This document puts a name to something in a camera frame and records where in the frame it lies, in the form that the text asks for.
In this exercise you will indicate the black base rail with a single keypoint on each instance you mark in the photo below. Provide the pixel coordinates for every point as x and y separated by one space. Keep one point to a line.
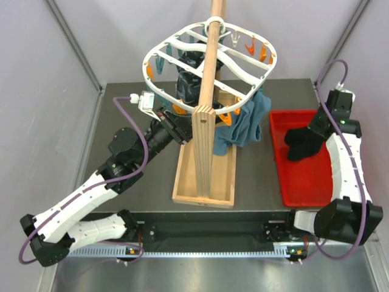
215 231

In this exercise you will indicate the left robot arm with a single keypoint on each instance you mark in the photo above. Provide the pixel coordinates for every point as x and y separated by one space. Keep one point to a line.
59 231

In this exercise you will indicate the blue ribbed sock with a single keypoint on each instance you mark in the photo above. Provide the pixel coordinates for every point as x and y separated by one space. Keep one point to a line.
245 127

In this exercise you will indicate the white round clip hanger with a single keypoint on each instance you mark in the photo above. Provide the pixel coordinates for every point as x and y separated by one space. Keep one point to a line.
248 55

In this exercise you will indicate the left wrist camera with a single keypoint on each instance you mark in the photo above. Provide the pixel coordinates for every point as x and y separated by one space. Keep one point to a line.
145 103

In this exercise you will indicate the black patterned sock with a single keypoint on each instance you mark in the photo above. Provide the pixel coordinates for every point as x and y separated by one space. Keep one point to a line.
189 85

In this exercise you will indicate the wooden hanger stand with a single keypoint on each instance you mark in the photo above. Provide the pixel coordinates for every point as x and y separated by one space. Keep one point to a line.
197 182

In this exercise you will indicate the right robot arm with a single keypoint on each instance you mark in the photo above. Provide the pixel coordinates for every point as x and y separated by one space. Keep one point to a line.
350 217

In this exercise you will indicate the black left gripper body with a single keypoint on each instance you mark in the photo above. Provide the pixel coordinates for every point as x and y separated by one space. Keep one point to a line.
171 123

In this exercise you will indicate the red plastic tray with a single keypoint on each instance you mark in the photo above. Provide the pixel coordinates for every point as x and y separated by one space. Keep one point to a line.
306 183

